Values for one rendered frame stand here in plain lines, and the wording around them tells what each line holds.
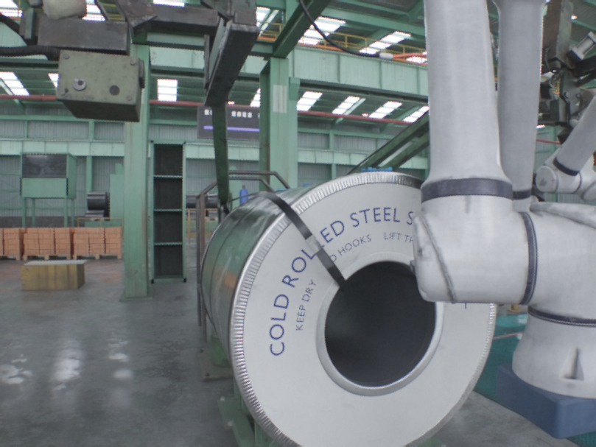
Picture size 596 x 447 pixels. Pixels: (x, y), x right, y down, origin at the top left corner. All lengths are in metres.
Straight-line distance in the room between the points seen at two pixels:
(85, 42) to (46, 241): 11.28
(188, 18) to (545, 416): 1.15
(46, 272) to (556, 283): 7.05
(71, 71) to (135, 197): 4.94
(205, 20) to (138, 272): 5.08
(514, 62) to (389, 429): 1.41
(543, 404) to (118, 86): 1.04
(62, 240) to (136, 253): 6.36
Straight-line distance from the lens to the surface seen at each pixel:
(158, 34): 6.60
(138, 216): 5.92
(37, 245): 12.34
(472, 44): 0.75
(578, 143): 1.35
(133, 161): 5.97
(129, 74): 1.03
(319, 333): 1.46
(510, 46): 0.92
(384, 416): 1.73
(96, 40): 1.10
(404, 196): 1.57
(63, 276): 7.18
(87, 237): 11.87
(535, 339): 0.71
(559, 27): 2.27
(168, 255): 7.71
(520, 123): 0.92
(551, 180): 1.38
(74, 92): 1.03
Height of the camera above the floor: 1.20
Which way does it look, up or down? 1 degrees down
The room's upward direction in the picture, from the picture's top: straight up
